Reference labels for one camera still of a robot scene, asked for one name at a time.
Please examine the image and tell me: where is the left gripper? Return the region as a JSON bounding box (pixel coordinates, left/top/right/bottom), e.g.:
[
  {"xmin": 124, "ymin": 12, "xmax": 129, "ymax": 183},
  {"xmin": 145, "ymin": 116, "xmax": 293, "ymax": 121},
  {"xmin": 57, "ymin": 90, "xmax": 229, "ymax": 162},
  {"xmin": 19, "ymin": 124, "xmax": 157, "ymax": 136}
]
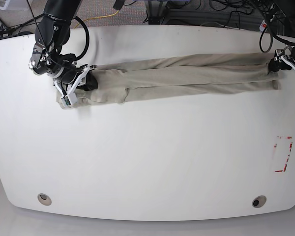
[{"xmin": 268, "ymin": 45, "xmax": 295, "ymax": 72}]

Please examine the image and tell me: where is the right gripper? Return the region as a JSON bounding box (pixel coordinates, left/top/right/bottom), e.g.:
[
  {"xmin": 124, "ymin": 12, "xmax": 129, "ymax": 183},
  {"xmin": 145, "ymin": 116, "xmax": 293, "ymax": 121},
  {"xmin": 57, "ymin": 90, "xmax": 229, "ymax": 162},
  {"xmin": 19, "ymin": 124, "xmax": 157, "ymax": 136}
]
[{"xmin": 51, "ymin": 64, "xmax": 98, "ymax": 96}]

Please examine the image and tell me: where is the beige T-shirt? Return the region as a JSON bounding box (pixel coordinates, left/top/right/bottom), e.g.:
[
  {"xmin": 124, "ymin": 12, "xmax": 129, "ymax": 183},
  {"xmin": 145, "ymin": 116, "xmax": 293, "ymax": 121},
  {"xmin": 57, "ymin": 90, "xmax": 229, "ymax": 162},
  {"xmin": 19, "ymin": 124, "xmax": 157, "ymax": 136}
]
[{"xmin": 55, "ymin": 51, "xmax": 282, "ymax": 109}]

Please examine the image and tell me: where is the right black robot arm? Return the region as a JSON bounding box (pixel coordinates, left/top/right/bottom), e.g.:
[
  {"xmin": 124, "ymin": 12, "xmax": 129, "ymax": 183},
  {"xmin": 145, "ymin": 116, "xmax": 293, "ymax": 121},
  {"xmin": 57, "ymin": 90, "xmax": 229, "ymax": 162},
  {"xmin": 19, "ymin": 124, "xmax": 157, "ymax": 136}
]
[{"xmin": 29, "ymin": 0, "xmax": 90, "ymax": 96}]

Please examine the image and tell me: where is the white power strip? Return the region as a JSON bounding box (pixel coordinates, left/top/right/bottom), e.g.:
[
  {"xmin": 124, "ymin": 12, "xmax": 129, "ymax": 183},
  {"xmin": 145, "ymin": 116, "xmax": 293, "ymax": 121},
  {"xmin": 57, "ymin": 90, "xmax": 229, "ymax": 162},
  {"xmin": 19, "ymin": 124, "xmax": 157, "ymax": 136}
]
[{"xmin": 259, "ymin": 20, "xmax": 267, "ymax": 32}]

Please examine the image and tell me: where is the red tape rectangle marking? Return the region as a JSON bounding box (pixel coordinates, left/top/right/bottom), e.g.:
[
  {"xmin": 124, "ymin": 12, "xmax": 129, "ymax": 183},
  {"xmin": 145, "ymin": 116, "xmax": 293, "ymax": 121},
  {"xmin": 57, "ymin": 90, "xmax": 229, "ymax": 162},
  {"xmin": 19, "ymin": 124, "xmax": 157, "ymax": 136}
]
[{"xmin": 271, "ymin": 136, "xmax": 293, "ymax": 173}]

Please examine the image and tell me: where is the black tripod stand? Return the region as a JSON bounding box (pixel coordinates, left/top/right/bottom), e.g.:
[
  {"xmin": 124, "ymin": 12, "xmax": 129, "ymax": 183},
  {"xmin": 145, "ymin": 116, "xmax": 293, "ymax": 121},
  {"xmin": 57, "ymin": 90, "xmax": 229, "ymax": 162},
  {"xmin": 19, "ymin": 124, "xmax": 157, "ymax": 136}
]
[{"xmin": 0, "ymin": 10, "xmax": 36, "ymax": 40}]

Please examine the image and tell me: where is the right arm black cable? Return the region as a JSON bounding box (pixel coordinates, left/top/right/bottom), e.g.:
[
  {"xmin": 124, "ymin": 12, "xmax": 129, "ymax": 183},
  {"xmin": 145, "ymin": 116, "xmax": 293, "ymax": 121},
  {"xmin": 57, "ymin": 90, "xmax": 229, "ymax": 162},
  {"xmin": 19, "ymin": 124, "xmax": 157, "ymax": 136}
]
[{"xmin": 26, "ymin": 0, "xmax": 90, "ymax": 72}]

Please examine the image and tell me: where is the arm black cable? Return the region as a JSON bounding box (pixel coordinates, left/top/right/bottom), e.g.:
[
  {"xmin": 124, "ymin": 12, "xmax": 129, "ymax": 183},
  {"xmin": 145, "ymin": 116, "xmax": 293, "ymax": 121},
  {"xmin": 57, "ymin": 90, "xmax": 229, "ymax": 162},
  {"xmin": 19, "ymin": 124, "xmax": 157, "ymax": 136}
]
[
  {"xmin": 26, "ymin": 0, "xmax": 90, "ymax": 72},
  {"xmin": 258, "ymin": 0, "xmax": 295, "ymax": 54}
]

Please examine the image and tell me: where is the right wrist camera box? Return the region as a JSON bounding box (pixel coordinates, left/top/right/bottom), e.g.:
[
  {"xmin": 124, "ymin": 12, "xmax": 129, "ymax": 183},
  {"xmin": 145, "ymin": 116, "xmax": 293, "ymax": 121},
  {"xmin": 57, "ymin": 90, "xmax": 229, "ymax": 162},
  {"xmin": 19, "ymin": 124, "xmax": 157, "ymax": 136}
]
[{"xmin": 60, "ymin": 93, "xmax": 78, "ymax": 108}]

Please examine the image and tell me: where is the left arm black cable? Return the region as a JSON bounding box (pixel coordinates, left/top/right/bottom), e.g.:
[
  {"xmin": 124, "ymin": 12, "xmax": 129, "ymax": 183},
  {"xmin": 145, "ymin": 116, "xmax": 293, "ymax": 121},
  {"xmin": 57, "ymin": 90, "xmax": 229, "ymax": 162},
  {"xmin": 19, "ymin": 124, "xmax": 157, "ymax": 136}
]
[{"xmin": 258, "ymin": 0, "xmax": 295, "ymax": 54}]

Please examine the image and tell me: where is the yellow cable on floor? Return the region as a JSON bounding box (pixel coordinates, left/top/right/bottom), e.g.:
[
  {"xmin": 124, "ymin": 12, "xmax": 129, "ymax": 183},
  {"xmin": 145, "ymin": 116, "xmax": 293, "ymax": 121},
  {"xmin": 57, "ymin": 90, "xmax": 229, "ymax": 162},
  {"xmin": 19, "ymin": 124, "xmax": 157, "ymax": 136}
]
[{"xmin": 75, "ymin": 9, "xmax": 119, "ymax": 29}]

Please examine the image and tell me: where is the left table cable grommet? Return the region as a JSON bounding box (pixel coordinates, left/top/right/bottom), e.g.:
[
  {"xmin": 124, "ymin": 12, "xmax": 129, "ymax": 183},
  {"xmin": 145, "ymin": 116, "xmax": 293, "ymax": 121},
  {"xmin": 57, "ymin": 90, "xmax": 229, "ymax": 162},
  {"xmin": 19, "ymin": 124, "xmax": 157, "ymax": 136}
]
[{"xmin": 37, "ymin": 193, "xmax": 52, "ymax": 206}]

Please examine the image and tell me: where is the table cable grommet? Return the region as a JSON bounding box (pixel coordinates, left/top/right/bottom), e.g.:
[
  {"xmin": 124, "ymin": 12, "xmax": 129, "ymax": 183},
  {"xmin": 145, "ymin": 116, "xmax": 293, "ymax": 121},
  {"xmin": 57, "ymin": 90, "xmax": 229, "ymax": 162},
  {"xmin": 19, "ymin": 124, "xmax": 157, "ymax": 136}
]
[
  {"xmin": 37, "ymin": 193, "xmax": 52, "ymax": 206},
  {"xmin": 252, "ymin": 195, "xmax": 267, "ymax": 208}
]

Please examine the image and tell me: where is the right table cable grommet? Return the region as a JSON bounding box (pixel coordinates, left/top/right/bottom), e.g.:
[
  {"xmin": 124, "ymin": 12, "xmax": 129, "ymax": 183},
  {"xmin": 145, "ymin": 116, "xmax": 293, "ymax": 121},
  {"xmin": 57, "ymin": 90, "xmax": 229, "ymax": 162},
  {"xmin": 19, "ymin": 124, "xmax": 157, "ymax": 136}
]
[{"xmin": 252, "ymin": 195, "xmax": 267, "ymax": 208}]

